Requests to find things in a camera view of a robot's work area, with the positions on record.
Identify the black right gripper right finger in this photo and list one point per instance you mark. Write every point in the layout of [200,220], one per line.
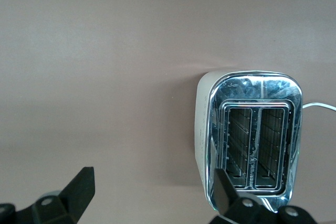
[225,195]

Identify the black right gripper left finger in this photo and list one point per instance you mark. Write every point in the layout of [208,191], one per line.
[78,192]

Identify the beige and chrome toaster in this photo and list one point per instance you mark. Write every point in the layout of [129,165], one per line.
[252,140]

